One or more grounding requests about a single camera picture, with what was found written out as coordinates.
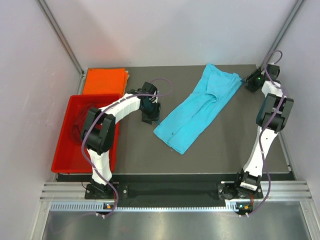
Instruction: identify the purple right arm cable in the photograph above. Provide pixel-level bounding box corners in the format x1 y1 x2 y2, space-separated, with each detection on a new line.
237 50 287 218

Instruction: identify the aluminium frame post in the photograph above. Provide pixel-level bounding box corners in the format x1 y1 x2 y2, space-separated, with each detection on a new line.
260 0 306 67
34 0 85 76

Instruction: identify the dark red t shirt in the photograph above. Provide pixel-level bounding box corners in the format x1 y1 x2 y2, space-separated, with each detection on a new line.
69 104 96 146

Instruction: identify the folded orange t shirt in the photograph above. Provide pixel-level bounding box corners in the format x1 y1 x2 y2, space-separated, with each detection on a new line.
82 68 130 96

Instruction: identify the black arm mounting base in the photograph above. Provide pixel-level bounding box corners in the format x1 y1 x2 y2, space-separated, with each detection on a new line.
84 173 264 208

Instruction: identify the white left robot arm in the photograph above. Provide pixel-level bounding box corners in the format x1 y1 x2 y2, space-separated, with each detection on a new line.
81 82 161 200

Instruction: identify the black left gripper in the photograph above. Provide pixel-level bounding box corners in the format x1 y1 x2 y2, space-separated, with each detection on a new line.
140 100 161 125

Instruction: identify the aluminium front frame rail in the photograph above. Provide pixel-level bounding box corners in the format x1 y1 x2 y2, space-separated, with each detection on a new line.
40 181 312 202

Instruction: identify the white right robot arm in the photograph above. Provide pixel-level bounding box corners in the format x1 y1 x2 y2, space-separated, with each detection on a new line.
218 63 294 200

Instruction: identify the right aluminium frame post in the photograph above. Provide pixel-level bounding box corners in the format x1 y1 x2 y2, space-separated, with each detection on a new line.
260 0 306 67

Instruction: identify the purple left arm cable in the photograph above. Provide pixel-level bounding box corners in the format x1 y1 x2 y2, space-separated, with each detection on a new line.
81 78 174 221

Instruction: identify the slotted grey cable duct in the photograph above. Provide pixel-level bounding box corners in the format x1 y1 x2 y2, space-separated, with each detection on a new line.
50 201 250 212

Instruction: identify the light blue t shirt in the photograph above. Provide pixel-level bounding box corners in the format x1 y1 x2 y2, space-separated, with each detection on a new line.
153 64 242 155

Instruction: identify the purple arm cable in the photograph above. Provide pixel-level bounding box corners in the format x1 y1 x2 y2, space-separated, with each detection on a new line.
81 78 174 221
237 50 287 218

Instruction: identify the red plastic bin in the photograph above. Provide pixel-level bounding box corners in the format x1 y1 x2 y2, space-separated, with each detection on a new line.
51 94 122 174

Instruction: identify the left aluminium frame post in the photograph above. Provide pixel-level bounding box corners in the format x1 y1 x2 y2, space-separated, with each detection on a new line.
34 0 85 76

